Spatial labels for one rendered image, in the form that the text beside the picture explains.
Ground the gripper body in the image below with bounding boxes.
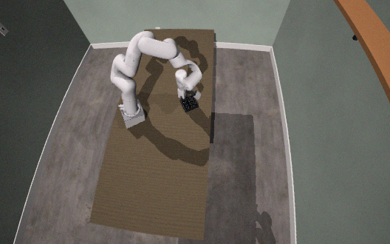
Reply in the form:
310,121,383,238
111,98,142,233
178,88,187,99

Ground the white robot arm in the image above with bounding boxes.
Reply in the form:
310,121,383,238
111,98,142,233
110,31,202,117

